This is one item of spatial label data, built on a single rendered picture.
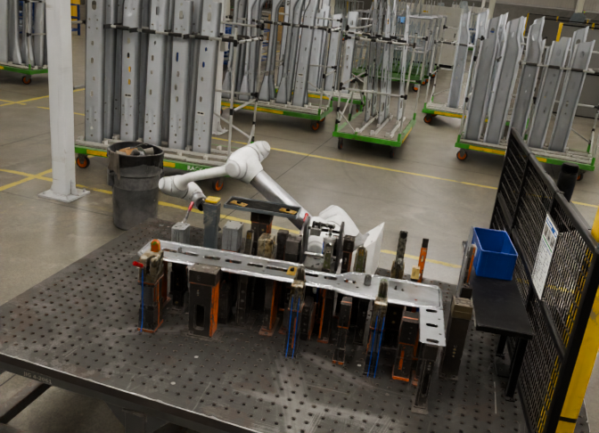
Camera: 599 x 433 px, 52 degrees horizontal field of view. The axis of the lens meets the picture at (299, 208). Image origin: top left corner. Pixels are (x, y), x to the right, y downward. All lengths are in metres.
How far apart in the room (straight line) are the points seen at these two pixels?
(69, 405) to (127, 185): 2.42
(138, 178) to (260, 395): 3.31
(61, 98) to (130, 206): 1.31
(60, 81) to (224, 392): 4.29
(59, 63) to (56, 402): 3.48
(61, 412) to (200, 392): 1.25
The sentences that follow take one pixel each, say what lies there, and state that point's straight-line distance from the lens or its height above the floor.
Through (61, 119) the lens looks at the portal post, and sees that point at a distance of 6.32.
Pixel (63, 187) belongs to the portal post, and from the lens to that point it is 6.51.
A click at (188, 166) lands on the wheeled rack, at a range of 6.77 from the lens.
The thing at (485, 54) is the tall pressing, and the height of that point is 1.53.
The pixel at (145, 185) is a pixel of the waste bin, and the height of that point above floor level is 0.44.
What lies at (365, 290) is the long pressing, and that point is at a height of 1.00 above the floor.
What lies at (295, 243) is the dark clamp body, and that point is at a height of 1.07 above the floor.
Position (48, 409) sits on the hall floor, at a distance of 3.64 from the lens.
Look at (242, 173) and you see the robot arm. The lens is 3.26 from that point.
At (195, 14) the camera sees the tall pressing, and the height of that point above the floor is 1.79.
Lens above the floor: 2.21
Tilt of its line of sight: 20 degrees down
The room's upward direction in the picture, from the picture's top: 6 degrees clockwise
